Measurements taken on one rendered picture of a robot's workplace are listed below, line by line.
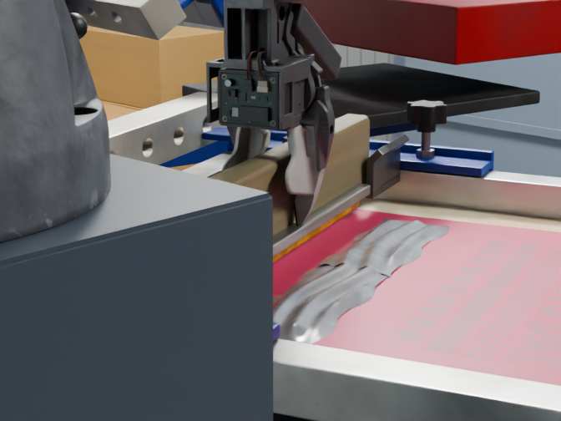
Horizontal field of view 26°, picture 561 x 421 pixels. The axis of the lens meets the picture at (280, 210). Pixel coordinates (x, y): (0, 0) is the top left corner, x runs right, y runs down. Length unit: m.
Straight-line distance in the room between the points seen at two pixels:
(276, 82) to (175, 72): 3.80
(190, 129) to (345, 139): 0.26
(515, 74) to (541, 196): 3.00
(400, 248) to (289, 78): 0.22
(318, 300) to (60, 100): 0.66
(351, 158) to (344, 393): 0.46
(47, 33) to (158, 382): 0.10
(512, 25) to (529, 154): 2.31
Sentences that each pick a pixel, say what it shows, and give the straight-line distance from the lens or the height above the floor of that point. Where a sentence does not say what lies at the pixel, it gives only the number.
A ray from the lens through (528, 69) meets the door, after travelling 4.24.
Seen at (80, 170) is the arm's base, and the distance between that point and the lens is 0.35.
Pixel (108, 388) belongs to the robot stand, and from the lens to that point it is 0.35.
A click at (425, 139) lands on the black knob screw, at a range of 1.32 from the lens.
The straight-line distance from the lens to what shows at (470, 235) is 1.21.
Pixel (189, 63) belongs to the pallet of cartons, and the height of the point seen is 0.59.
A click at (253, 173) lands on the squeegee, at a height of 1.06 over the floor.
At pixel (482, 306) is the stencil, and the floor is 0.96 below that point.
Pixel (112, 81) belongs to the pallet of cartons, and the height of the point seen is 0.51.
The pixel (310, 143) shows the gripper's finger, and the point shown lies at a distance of 1.06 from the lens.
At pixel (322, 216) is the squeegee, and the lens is 1.12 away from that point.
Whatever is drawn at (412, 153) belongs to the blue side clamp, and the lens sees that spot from 1.35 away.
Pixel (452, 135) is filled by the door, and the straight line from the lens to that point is 4.46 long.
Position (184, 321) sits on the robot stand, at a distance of 0.36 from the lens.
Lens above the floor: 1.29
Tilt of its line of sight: 15 degrees down
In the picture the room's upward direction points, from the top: straight up
